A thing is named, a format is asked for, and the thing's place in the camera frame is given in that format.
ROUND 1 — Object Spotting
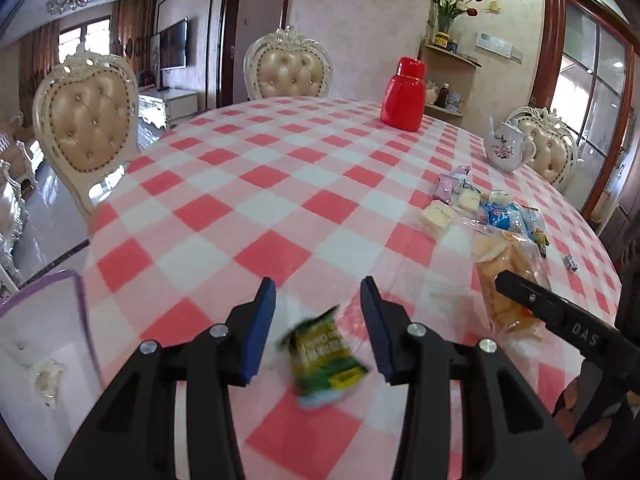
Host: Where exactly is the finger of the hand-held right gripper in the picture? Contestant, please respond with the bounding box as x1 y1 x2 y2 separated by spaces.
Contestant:
495 270 640 366

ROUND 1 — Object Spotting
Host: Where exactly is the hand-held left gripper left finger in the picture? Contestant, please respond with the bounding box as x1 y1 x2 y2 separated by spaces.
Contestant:
55 277 277 480

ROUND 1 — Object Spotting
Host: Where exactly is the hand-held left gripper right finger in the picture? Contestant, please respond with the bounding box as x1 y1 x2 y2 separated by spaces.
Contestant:
360 275 586 480

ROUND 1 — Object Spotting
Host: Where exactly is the large clear bread bag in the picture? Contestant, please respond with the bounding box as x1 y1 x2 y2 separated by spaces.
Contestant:
471 232 550 337

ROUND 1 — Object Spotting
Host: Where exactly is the green snack packet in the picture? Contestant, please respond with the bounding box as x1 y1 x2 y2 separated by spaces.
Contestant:
281 305 369 407

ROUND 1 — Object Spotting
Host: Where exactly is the yellow cake packet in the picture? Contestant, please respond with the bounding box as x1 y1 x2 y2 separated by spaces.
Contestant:
457 182 493 216
421 200 459 234

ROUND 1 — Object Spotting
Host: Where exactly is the white storage box purple rim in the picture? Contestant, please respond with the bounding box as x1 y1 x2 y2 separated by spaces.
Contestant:
0 269 106 441

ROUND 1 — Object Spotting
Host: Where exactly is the pale blue snack packet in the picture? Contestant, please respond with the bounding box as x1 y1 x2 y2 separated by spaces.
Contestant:
520 206 547 242

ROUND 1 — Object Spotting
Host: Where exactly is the blue white snack packet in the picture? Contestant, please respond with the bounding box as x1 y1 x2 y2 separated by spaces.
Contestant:
481 191 524 232

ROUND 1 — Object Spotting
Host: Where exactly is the pink snack packet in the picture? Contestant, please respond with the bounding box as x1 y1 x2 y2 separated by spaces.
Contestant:
433 166 474 205

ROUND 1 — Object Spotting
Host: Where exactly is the pink white checked tablecloth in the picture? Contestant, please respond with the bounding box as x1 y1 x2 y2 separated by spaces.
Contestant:
80 97 624 480

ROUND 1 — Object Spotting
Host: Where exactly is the cream tufted ornate chair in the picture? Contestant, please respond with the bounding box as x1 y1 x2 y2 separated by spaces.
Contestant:
504 106 579 194
32 42 139 222
243 27 334 101

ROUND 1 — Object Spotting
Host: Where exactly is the white floral teapot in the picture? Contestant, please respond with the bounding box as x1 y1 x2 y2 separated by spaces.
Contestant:
487 116 537 175

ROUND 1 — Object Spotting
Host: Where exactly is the wooden glass door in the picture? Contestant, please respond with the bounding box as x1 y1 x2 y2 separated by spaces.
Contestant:
531 0 637 223

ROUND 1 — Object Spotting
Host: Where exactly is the red thermos jug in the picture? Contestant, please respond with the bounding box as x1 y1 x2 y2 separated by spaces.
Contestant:
379 56 426 133

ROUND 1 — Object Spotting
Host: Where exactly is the white television cabinet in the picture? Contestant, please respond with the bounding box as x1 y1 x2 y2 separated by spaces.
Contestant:
137 87 199 130

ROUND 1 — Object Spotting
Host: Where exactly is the wooden corner shelf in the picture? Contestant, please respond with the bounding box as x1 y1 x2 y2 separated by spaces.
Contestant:
423 42 482 117

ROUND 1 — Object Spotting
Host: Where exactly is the white ornate sofa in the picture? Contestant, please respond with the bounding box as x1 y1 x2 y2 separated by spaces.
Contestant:
0 119 32 293

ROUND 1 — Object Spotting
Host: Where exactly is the flat screen television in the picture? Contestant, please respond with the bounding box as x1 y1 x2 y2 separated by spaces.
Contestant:
151 17 189 72

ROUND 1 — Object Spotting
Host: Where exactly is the vase of artificial flowers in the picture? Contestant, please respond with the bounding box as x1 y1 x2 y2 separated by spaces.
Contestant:
420 0 486 36

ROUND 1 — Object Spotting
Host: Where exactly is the brown curtain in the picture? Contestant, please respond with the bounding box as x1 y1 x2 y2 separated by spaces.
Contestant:
111 0 158 86

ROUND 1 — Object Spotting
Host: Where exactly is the white wall control panel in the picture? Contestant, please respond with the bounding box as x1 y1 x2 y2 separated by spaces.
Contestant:
474 32 514 59

